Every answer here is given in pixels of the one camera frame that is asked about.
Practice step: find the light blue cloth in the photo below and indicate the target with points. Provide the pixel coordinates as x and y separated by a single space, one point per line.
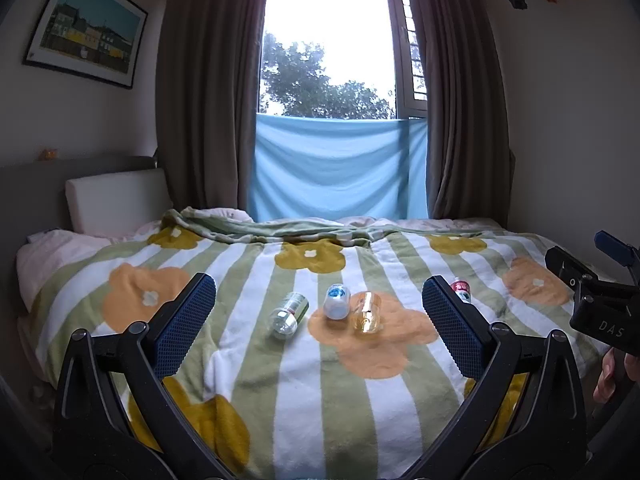
337 167

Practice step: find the clear cup red label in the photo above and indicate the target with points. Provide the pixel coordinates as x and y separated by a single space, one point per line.
462 290

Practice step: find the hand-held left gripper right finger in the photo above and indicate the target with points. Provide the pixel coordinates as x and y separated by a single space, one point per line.
452 331

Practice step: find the small orange figurine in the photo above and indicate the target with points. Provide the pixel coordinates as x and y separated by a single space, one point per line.
48 153

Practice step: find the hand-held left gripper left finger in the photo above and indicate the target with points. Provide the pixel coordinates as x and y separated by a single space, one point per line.
184 331

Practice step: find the striped floral blanket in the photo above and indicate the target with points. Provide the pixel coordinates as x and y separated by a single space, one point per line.
320 410

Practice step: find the amber clear cup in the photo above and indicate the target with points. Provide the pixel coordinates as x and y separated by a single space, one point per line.
366 313

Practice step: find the window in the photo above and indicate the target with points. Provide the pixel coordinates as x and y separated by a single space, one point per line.
330 45

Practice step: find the framed wall picture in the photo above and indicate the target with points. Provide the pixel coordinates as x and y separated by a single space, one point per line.
85 25

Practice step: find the clear cup blue label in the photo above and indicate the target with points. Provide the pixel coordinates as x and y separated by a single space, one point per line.
336 301

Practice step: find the grey headboard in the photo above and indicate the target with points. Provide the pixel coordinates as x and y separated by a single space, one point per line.
30 195

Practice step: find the pink bed sheet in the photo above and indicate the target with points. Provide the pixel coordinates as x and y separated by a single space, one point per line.
47 255

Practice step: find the person's right hand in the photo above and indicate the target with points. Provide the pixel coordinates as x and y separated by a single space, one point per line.
606 376

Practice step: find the clear cup green label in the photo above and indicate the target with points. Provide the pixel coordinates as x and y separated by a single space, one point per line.
288 314

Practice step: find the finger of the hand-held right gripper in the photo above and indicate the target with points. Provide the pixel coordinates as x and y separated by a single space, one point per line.
614 248
570 266

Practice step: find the white cushion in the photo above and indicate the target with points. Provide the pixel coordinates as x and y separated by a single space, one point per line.
115 200

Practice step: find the brown curtain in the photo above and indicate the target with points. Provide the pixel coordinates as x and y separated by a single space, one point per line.
457 95
210 90

